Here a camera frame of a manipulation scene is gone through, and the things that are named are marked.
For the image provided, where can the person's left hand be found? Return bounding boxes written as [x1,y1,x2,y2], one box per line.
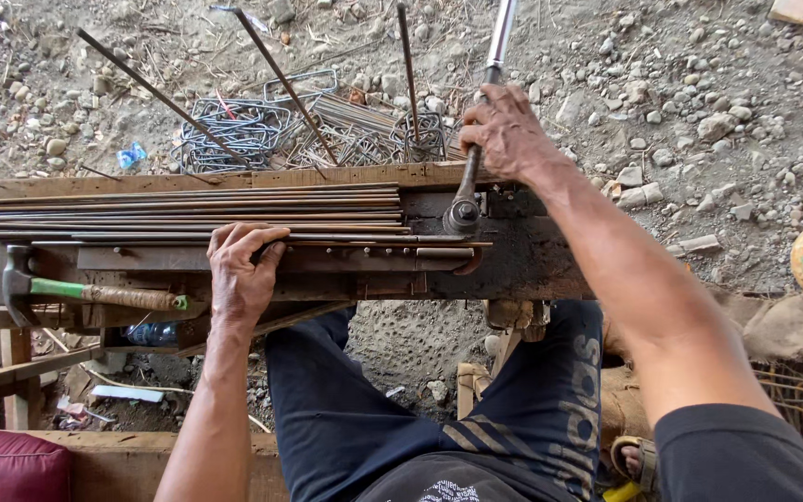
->
[206,222,292,333]

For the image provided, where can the person's right hand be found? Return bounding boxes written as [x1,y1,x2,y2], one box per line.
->
[458,84,577,189]

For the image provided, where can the steel rebar bending lever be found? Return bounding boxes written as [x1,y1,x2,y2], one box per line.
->
[442,0,518,237]

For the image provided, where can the thin steel rod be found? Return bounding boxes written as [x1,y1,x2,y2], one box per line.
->
[0,232,494,249]

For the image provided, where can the upright rusty steel rod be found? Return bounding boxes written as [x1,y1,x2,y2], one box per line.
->
[396,3,422,144]
[76,27,252,167]
[232,6,340,166]

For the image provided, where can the weathered wooden workbench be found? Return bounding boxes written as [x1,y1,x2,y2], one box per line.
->
[0,161,601,432]

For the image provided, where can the pile of bent steel stirrups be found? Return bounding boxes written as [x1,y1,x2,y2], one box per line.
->
[170,67,469,175]

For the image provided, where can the small wooden stool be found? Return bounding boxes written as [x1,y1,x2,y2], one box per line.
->
[456,300,552,422]

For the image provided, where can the bundle of straight steel rods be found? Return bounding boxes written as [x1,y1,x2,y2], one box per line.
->
[0,182,414,238]

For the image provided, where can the dark blue trousers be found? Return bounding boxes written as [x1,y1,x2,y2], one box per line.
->
[264,300,606,502]

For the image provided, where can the blue plastic wrapper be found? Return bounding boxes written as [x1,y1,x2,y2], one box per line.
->
[116,141,149,170]

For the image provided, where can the brown sandal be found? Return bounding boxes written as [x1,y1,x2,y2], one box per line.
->
[609,435,662,497]

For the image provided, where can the brown burlap sack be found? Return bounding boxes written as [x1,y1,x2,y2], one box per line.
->
[599,284,803,454]

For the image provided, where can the clear plastic bottle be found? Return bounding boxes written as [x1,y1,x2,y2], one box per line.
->
[122,321,180,349]

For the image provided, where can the yellow object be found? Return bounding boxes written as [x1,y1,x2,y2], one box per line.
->
[601,480,644,502]

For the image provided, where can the black shirt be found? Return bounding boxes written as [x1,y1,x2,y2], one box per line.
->
[355,403,803,502]

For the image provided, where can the white paper scrap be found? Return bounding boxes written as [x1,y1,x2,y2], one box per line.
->
[90,384,166,404]

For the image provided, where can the maroon cushion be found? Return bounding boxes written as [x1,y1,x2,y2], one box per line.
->
[0,429,72,502]

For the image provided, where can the green handled claw hammer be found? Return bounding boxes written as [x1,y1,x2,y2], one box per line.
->
[1,244,191,329]

